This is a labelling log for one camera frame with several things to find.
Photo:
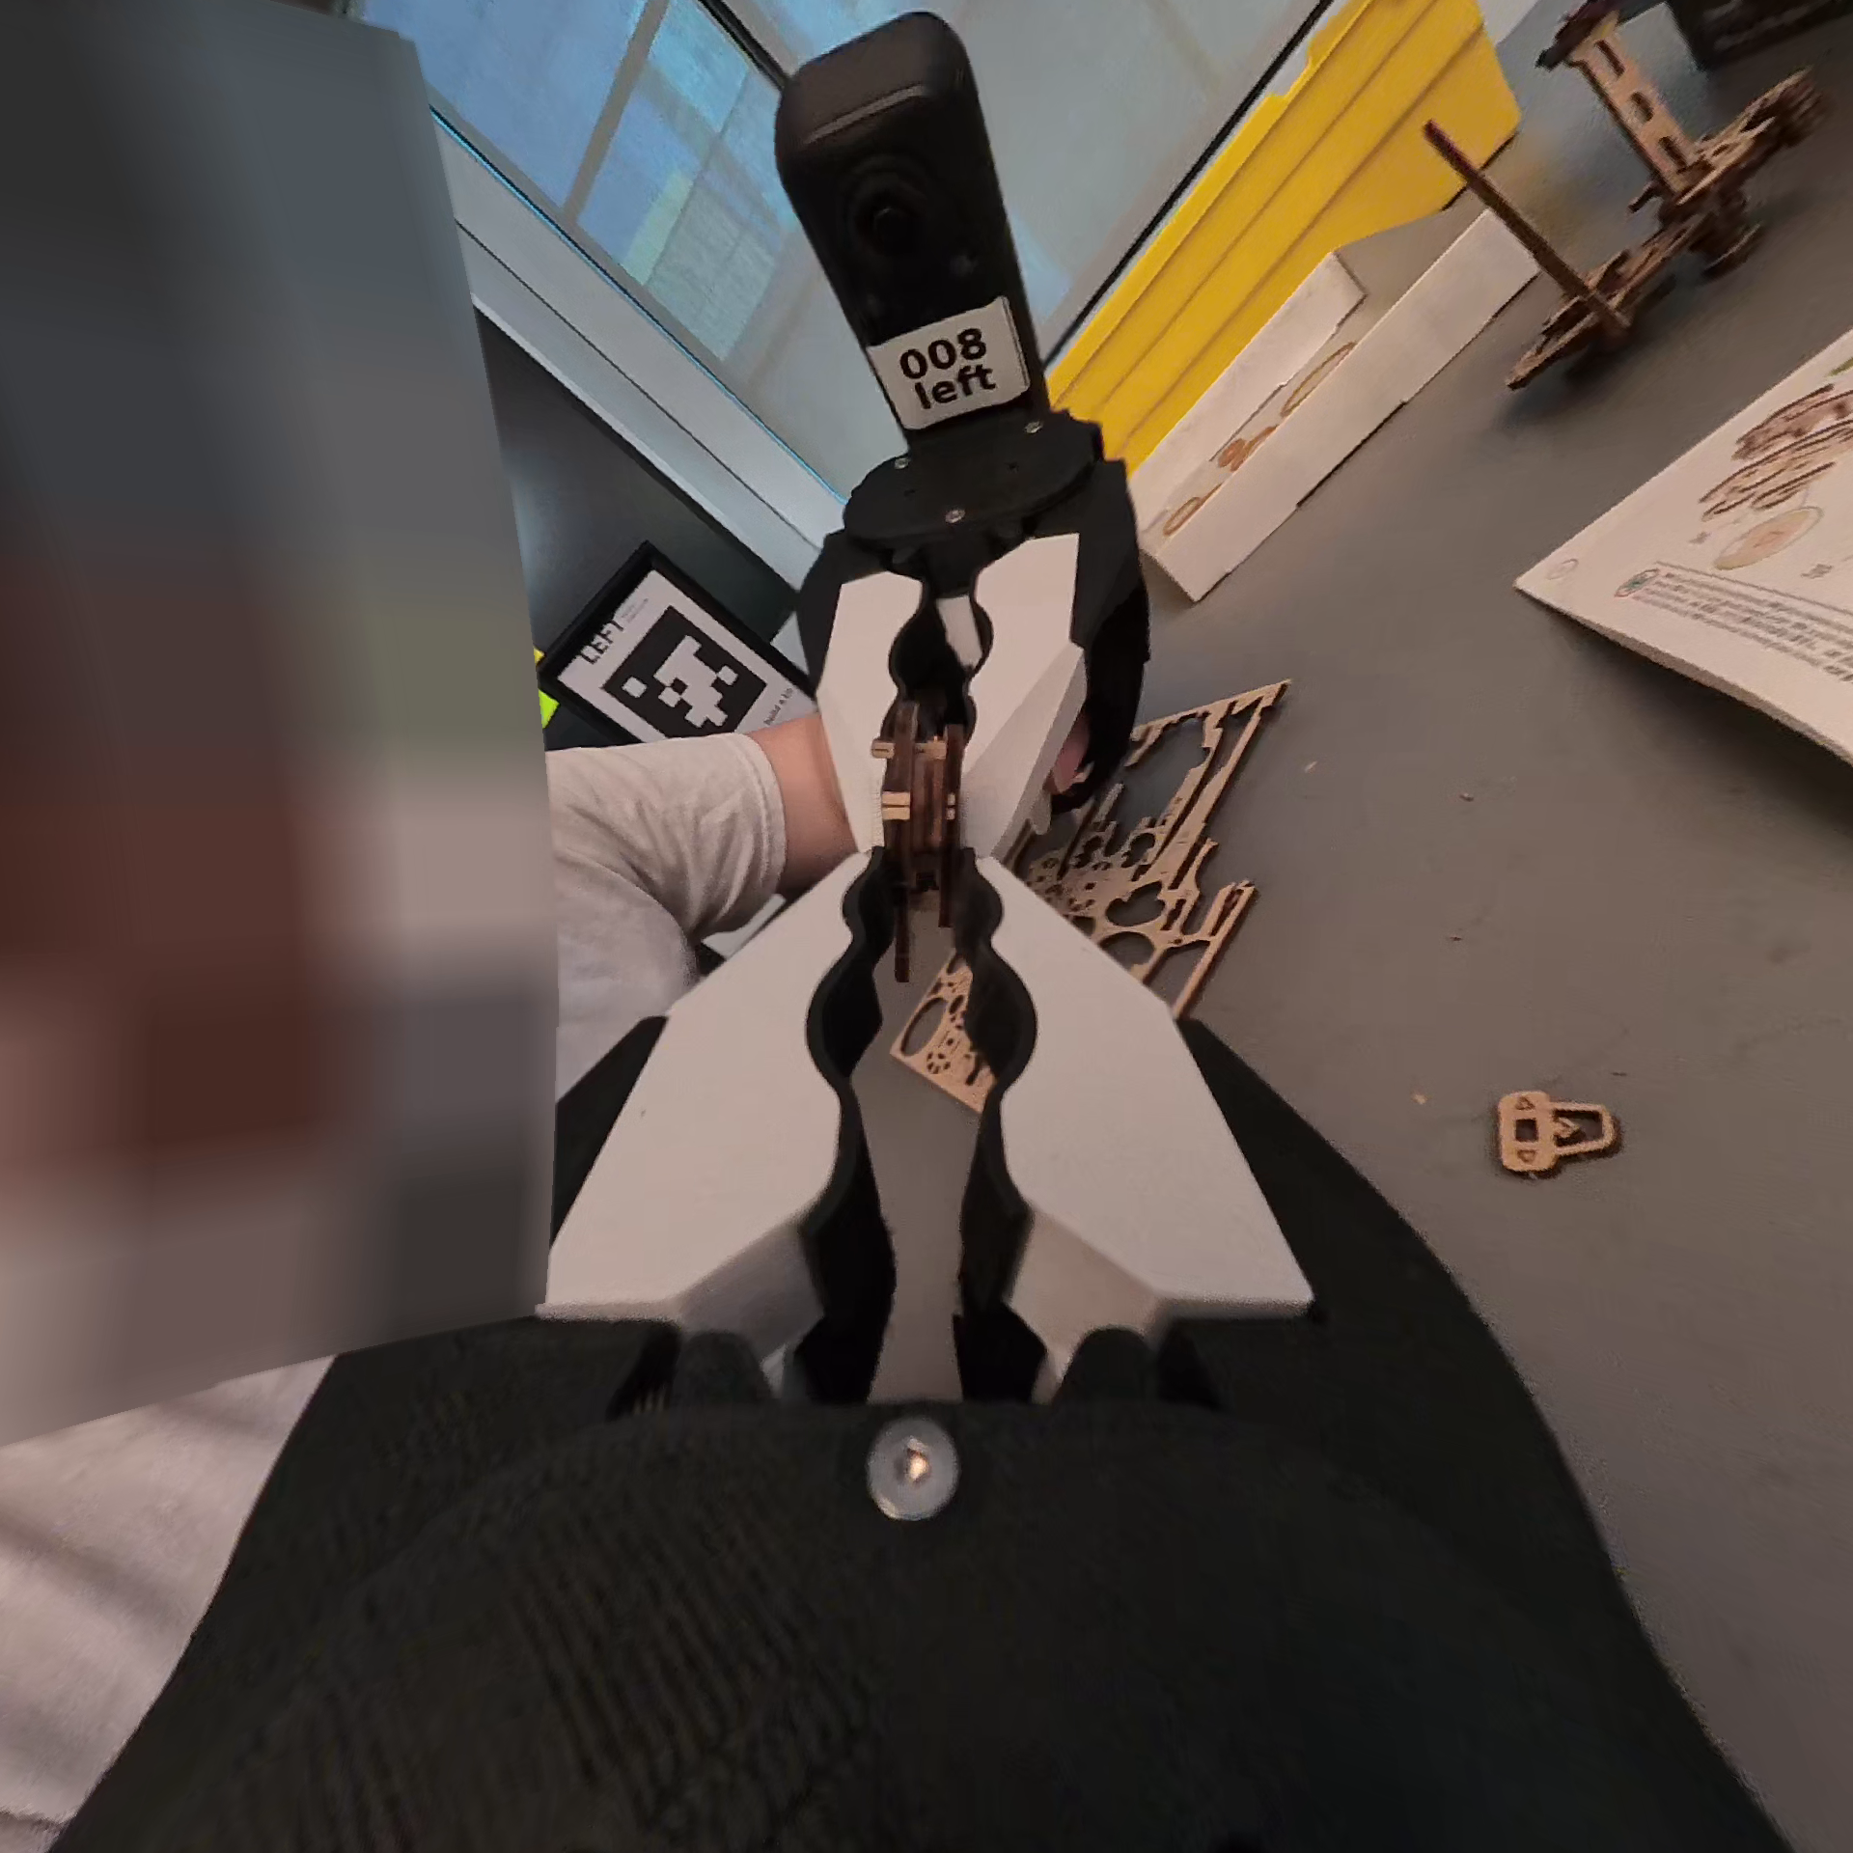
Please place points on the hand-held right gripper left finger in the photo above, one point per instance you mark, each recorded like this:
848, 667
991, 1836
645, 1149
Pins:
695, 1159

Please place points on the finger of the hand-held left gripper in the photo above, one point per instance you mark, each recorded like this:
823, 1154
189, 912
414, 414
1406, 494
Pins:
855, 652
1036, 667

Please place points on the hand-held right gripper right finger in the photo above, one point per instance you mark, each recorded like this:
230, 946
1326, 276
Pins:
1144, 1159

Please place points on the wooden gear assembly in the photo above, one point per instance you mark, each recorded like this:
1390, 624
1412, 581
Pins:
920, 811

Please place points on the small wooden model part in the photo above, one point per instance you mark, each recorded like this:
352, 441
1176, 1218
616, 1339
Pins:
1556, 1133

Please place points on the person's left forearm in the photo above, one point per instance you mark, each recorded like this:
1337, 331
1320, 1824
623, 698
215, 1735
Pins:
804, 791

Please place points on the partly built wooden model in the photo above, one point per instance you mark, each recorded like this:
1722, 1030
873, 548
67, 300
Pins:
1663, 217

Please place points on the person's left hand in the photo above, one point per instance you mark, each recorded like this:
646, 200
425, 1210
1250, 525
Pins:
1076, 755

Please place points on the black white marker sign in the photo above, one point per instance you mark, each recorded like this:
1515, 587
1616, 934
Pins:
681, 680

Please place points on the laser-cut plywood sheet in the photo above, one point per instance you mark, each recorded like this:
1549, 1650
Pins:
1158, 870

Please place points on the white cardboard box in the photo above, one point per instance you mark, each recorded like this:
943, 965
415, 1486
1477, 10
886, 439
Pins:
1303, 419

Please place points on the yellow plastic bin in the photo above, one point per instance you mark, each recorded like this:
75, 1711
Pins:
1303, 189

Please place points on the instruction booklet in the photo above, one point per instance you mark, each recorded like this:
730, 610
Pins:
1736, 579

